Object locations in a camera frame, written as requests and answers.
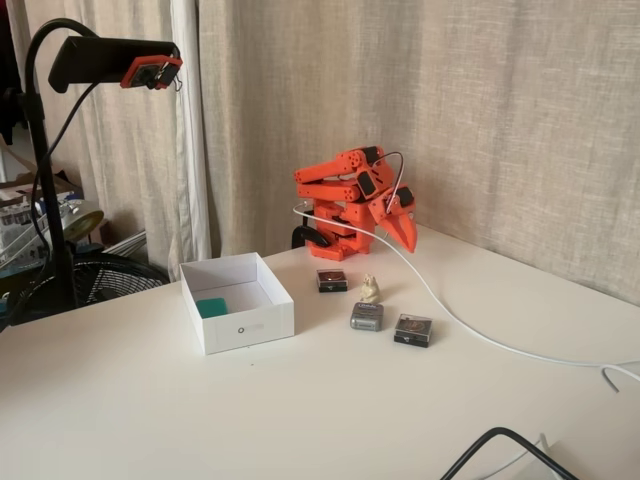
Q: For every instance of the black floor fan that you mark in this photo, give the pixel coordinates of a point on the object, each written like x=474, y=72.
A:
x=115, y=280

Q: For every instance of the white metal rods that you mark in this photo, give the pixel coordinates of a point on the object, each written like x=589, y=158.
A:
x=127, y=242

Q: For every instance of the dark hanging garment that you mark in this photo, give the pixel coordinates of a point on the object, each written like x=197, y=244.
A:
x=7, y=75

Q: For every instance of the black gooseneck camera stand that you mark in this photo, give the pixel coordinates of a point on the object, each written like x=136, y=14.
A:
x=55, y=240

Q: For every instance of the black case with red disc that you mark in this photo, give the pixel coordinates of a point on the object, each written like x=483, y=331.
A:
x=331, y=281

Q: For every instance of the green rounded cube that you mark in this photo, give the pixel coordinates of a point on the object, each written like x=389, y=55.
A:
x=212, y=307

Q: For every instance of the grey metal tin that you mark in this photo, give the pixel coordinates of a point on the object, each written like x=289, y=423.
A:
x=367, y=317

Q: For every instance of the cream animal figurine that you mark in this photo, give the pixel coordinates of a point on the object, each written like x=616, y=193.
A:
x=370, y=290

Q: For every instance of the black table clamp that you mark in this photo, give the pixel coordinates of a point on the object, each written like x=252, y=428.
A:
x=305, y=234

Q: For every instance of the black case with brown disc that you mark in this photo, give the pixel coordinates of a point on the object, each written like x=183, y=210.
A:
x=413, y=331

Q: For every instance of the silver lamp head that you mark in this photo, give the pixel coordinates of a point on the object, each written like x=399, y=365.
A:
x=82, y=220

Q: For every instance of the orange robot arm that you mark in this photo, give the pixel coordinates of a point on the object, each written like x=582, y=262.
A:
x=325, y=175

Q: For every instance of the orange mounted camera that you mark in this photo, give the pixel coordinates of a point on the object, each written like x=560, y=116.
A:
x=150, y=74

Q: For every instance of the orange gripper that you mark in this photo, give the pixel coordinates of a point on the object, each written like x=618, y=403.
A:
x=395, y=208

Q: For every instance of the beige curtain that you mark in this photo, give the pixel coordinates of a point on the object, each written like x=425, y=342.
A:
x=450, y=100

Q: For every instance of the pale cream curtain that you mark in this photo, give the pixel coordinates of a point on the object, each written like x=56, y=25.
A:
x=140, y=150

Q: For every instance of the white cardboard bin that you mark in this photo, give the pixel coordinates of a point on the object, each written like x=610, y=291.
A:
x=250, y=330

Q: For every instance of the brown cardboard box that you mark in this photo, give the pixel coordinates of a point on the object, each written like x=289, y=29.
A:
x=15, y=189

